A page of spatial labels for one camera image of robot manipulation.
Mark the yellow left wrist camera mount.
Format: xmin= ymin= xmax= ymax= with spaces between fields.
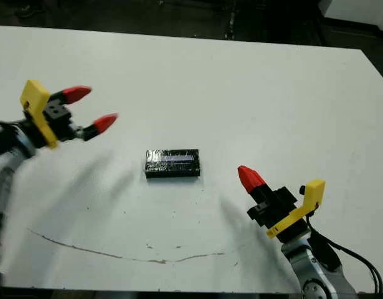
xmin=19 ymin=79 xmax=60 ymax=150

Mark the dark metal chair pole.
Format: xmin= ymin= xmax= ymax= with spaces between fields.
xmin=224 ymin=0 xmax=242 ymax=40

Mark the shiny black box lid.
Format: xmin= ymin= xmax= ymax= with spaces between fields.
xmin=144 ymin=148 xmax=202 ymax=179

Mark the yellow right wrist camera mount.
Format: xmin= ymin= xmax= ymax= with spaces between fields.
xmin=265 ymin=179 xmax=326 ymax=240

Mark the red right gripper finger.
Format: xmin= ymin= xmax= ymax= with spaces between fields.
xmin=237 ymin=166 xmax=267 ymax=208
xmin=240 ymin=165 xmax=275 ymax=201

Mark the yellow wrist camera mount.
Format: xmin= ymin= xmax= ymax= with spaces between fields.
xmin=19 ymin=79 xmax=60 ymax=150
xmin=265 ymin=179 xmax=326 ymax=240

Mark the white cabinet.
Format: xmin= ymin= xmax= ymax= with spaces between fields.
xmin=317 ymin=0 xmax=383 ymax=31

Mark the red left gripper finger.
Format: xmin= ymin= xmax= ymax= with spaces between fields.
xmin=50 ymin=85 xmax=93 ymax=107
xmin=81 ymin=112 xmax=119 ymax=141

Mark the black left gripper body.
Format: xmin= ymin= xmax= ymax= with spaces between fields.
xmin=22 ymin=103 xmax=87 ymax=150

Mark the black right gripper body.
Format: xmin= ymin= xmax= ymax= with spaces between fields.
xmin=246 ymin=185 xmax=311 ymax=244

